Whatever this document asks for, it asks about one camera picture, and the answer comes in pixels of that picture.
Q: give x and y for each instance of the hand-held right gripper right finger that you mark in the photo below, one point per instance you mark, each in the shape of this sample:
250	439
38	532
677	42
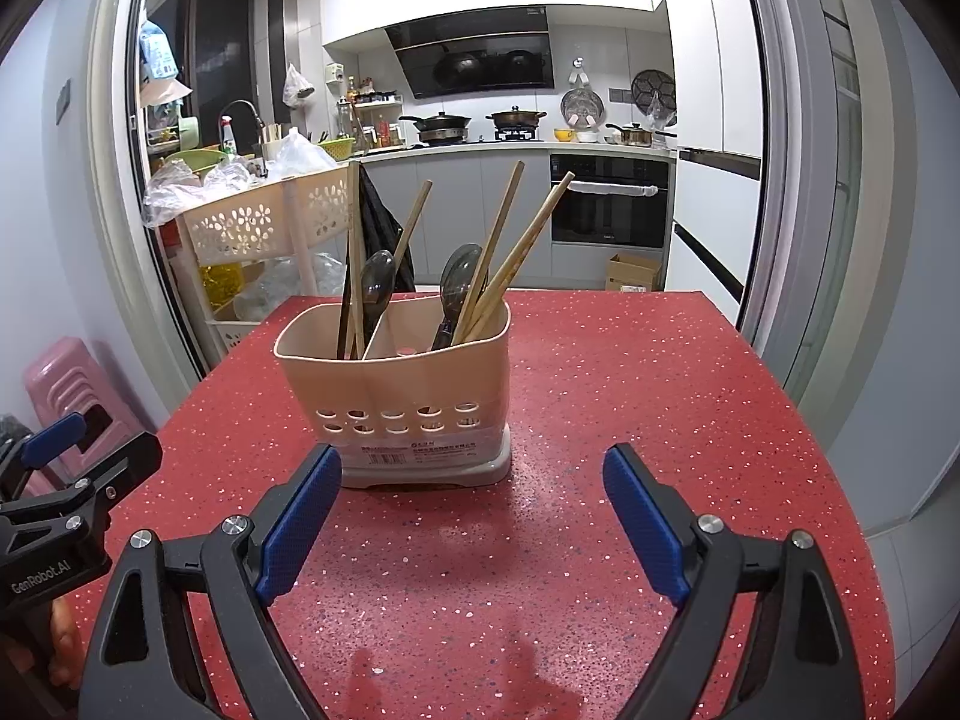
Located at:
645	525

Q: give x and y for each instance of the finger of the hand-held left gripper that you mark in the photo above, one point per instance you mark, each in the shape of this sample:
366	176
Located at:
52	439
127	454

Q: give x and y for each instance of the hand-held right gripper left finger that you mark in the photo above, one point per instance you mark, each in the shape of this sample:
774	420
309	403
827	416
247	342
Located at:
300	517

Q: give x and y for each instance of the beige utensil holder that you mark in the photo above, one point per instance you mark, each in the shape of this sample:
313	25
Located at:
420	390

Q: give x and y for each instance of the dark translucent spoon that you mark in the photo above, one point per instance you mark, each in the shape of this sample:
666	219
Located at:
375	277
343	307
459	274

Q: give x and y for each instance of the patterned wooden chopstick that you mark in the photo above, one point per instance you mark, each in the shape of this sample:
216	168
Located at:
517	259

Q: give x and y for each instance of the person's left hand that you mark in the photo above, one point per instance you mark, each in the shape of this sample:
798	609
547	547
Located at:
64	645

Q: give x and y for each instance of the pink plastic stool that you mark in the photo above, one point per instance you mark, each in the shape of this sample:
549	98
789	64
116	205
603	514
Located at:
60	382

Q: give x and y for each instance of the yellow cooking oil bottle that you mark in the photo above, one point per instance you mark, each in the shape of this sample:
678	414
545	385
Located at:
221	285

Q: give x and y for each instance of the crumpled clear plastic bag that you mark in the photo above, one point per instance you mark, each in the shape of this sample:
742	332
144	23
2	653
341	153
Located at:
289	281

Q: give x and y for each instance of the cardboard box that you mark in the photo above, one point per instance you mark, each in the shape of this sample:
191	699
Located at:
634	274

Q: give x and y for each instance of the beige plastic storage cart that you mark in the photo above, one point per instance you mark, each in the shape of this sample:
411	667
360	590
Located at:
247	217

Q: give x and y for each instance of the clear plastic bags pile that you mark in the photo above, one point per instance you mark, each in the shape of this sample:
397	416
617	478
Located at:
195	187

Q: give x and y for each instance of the green basin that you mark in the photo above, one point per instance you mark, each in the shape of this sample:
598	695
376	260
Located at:
193	160

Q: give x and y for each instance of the black built-in oven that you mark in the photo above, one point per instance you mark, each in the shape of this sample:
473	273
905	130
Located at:
607	202

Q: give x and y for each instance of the red capped spray bottle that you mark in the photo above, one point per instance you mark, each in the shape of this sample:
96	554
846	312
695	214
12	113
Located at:
226	135

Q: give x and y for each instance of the grey lower cabinets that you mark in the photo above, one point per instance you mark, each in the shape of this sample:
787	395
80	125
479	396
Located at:
465	217

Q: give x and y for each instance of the black kitchen faucet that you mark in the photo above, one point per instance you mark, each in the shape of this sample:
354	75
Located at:
244	109

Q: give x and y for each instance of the small steel lidded pot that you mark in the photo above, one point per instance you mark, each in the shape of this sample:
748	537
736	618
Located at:
631	135

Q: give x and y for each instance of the hanging white plastic bag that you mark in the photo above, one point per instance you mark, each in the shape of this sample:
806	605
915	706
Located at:
298	88

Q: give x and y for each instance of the white refrigerator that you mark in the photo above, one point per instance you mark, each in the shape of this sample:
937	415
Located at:
712	127

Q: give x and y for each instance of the spice rack with bottles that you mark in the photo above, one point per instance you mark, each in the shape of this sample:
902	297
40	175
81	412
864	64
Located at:
371	116

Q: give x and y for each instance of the black wok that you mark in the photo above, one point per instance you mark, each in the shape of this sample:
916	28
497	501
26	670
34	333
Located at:
439	126

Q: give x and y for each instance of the round silver steamer rack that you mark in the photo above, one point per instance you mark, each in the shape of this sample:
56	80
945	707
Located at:
582	106

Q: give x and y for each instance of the brown lidded pot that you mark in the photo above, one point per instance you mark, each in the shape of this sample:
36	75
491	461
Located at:
517	120

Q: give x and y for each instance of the round black moulded pan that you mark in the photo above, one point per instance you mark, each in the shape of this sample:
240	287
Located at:
652	88

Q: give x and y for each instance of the black range hood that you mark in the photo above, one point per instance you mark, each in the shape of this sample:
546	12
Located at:
472	52

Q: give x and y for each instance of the grey wall switch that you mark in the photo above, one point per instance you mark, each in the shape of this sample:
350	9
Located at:
64	101

